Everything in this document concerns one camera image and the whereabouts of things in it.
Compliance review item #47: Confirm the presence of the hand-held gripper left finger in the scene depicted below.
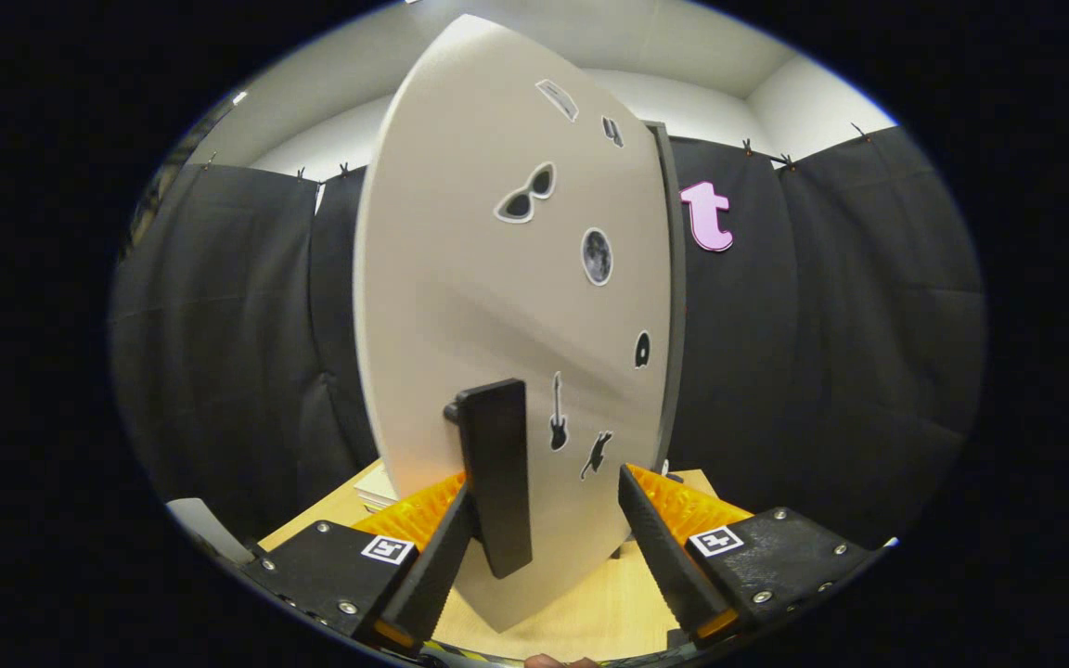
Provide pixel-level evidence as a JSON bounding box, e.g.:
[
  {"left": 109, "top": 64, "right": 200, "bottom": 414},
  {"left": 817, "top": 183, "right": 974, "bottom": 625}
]
[{"left": 251, "top": 469, "right": 480, "bottom": 655}]

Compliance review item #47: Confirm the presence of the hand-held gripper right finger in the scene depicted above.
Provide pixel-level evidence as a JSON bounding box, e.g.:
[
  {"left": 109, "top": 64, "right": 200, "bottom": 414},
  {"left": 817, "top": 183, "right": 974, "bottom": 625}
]
[{"left": 618, "top": 464, "right": 879, "bottom": 650}]

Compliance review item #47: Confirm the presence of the black cabinet door handle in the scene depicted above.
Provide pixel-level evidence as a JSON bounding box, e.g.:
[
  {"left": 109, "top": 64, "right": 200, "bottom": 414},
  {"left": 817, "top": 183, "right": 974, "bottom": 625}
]
[{"left": 444, "top": 378, "right": 534, "bottom": 580}]

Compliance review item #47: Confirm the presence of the dark gray shoe cabinet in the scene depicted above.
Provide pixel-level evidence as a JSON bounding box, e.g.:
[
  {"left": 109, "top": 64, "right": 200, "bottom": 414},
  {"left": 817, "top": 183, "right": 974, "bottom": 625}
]
[{"left": 646, "top": 121, "right": 689, "bottom": 483}]

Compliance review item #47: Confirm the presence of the beige cover book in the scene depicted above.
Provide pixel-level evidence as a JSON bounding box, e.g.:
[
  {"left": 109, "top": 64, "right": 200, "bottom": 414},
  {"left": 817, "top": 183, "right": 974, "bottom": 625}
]
[{"left": 354, "top": 462, "right": 401, "bottom": 513}]

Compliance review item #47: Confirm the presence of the white flat board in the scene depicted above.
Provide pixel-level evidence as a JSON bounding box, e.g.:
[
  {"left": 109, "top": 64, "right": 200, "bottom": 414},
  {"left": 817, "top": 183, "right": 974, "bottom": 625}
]
[{"left": 166, "top": 498, "right": 255, "bottom": 564}]

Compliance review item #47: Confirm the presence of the black backdrop cloth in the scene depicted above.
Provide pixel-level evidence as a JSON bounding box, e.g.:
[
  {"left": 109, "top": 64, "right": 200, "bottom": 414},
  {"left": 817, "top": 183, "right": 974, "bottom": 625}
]
[{"left": 110, "top": 125, "right": 990, "bottom": 548}]

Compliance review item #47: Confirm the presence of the row of black cloth clips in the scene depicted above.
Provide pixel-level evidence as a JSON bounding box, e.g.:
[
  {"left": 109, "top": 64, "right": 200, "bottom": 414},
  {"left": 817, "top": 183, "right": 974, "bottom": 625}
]
[{"left": 203, "top": 122, "right": 869, "bottom": 182}]

